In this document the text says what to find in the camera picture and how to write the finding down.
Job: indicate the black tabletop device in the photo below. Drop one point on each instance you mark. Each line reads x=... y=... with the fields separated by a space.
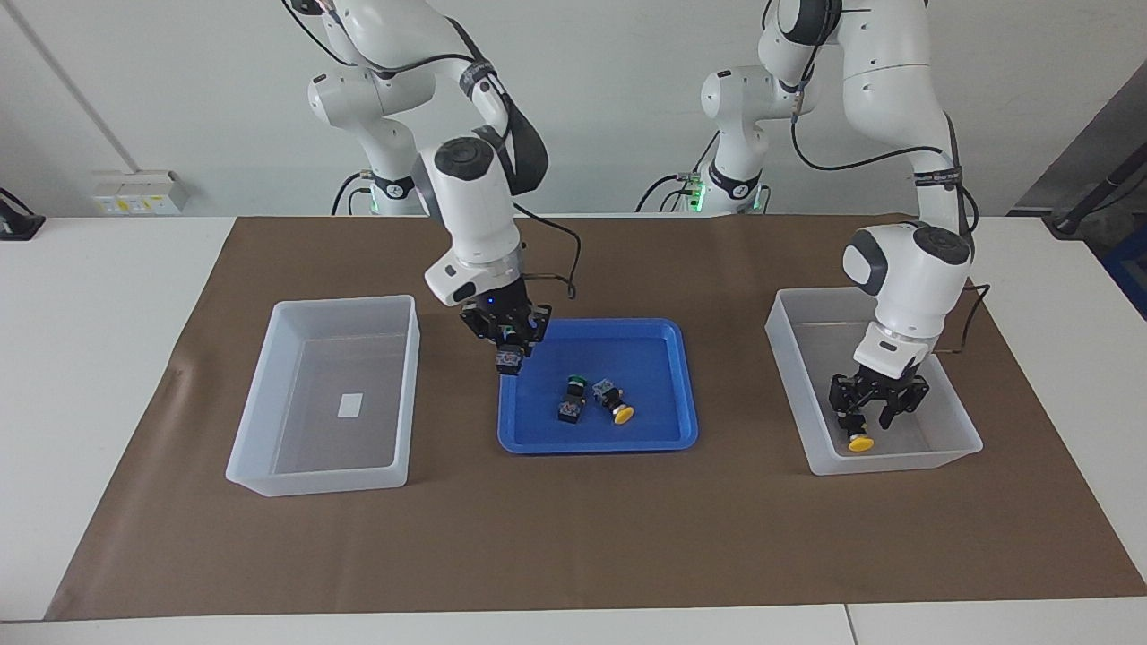
x=18 y=222

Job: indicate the yellow mushroom push button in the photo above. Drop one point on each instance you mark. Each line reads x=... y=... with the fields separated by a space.
x=860 y=441
x=614 y=401

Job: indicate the black stand pole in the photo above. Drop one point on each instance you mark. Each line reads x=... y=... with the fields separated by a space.
x=1098 y=193

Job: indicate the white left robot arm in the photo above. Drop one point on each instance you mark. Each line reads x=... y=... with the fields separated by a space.
x=905 y=90

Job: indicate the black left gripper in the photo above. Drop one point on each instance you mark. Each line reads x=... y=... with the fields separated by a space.
x=883 y=385

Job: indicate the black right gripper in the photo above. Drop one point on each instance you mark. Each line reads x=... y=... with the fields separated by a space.
x=502 y=309

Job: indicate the translucent white plastic box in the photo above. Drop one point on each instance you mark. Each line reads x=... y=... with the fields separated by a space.
x=806 y=358
x=340 y=448

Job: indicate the white paper sticker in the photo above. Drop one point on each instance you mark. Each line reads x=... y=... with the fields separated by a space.
x=352 y=405

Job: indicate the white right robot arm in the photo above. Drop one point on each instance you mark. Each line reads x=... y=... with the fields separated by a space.
x=475 y=215

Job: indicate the white wall socket box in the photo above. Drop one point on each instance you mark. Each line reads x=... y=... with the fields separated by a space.
x=139 y=193

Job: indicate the brown paper table mat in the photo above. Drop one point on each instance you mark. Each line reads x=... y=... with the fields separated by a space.
x=556 y=537

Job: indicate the blue crate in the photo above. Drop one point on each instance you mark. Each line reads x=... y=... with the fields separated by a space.
x=1131 y=269

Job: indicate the green mushroom push button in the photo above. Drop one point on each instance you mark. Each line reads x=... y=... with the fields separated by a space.
x=510 y=358
x=572 y=401

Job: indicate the blue plastic tray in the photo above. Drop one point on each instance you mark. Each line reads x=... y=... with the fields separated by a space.
x=645 y=385

